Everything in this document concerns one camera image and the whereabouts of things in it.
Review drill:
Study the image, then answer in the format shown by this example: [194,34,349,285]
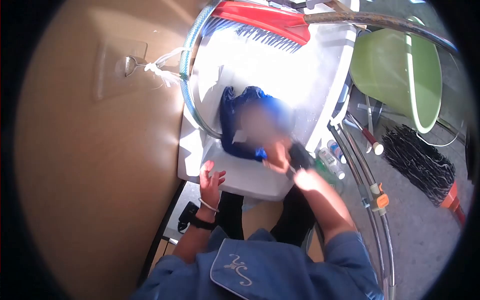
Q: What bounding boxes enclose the person's left hand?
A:
[199,161,227,215]

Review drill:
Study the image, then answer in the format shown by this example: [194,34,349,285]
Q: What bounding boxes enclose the person's right hand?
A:
[262,140,297,175]

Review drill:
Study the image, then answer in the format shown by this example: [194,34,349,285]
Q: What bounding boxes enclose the person's right fingers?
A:
[262,159,290,175]

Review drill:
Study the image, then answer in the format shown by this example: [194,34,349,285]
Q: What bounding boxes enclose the person's left fingers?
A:
[199,161,227,188]

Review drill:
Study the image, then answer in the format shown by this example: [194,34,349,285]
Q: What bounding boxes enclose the blue cloth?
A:
[219,86,276,163]

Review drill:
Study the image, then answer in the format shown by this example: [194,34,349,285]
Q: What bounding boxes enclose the black wrist band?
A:
[286,142,316,180]
[177,201,218,234]

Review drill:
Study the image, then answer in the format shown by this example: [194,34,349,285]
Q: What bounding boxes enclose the person's legs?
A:
[217,185,317,249]

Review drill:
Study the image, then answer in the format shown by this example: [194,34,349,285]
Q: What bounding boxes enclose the white plastic bottle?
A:
[318,147,346,180]

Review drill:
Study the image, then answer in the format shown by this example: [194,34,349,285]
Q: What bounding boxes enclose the bottle with blue label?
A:
[327,139,348,165]

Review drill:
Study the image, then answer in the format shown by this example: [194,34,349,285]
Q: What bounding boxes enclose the white washing machine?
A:
[177,0,361,202]

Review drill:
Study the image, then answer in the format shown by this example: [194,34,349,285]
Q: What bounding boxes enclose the person's body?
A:
[129,224,384,300]

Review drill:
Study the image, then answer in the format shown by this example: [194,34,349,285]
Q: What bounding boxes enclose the chrome pipe railing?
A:
[328,112,397,300]

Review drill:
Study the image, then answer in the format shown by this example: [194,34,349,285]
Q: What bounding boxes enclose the green plastic basin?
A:
[349,16,443,134]

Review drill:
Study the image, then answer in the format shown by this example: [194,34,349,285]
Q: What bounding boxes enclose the red broom with blue bristles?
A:
[202,0,312,54]

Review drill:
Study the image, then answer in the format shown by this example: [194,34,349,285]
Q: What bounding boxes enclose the red-handled brush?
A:
[344,112,385,156]

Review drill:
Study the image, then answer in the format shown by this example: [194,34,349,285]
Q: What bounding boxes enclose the orange hose connector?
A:
[369,182,390,217]

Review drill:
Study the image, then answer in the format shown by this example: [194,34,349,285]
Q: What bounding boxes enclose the braided blue-white hose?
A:
[179,0,226,140]

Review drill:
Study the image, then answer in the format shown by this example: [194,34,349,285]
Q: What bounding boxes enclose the white string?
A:
[144,47,189,89]

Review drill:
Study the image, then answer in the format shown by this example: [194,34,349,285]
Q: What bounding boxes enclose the clear adhesive wall hook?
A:
[95,39,149,101]

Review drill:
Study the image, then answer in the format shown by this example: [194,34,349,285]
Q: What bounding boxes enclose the white cable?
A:
[415,130,461,148]

